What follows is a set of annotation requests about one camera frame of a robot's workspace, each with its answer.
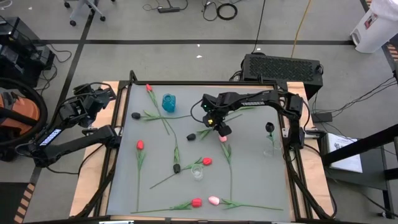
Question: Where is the red tulip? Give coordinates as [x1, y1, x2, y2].
[145, 83, 171, 136]
[135, 139, 146, 212]
[130, 197, 203, 215]
[149, 157, 213, 190]

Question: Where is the black metal stand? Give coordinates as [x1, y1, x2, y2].
[322, 123, 398, 218]

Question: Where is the grey office chair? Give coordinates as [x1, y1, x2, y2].
[63, 0, 116, 27]

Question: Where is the white paper booklet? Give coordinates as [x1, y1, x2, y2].
[326, 132, 364, 174]

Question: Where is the blue glass vase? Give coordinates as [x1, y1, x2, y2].
[161, 93, 177, 113]

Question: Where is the orange shop vacuum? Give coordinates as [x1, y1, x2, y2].
[0, 88, 43, 162]

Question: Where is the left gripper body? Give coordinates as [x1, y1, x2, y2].
[74, 91, 105, 121]

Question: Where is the glass-sided black computer tower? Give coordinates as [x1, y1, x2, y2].
[0, 17, 55, 71]

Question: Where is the clear glass vase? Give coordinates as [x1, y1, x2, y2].
[191, 164, 205, 181]
[262, 139, 282, 158]

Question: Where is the yellow hanging cable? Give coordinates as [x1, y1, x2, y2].
[290, 0, 313, 59]

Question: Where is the white waste bin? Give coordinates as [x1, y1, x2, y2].
[349, 0, 398, 54]

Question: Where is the grey table mat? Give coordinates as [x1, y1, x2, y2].
[106, 83, 292, 222]

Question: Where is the black floor cable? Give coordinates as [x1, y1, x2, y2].
[34, 43, 73, 94]
[312, 76, 398, 119]
[201, 0, 218, 22]
[142, 0, 189, 12]

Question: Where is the coiled black cable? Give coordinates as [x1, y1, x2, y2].
[216, 2, 239, 21]

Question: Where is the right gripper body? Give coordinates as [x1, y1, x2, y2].
[200, 93, 231, 129]

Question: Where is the black perforated computer case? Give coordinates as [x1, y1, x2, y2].
[241, 52, 324, 100]

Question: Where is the black hanging cable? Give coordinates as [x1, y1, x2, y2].
[251, 0, 267, 54]

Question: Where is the black hazard-striped floor mat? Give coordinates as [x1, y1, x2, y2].
[0, 182, 35, 224]

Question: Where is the black power strip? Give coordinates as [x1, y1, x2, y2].
[157, 6, 181, 14]

